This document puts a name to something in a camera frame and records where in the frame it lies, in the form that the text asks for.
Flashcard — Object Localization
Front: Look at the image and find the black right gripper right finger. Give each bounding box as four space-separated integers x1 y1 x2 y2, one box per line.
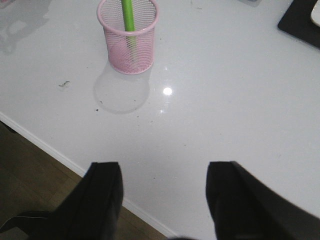
206 161 320 240

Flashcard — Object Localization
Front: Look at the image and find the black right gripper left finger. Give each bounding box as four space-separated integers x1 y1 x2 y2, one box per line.
0 162 124 240

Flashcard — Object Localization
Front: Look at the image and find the green pen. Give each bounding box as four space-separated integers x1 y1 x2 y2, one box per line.
121 0 136 50

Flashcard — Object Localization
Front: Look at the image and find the pink mesh pen holder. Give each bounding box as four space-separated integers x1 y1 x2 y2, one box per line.
96 0 159 75

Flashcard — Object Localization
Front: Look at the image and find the black mouse pad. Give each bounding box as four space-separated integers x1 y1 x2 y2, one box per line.
277 0 320 49

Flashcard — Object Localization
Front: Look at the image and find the white computer mouse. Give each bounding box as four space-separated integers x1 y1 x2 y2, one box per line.
310 0 320 27

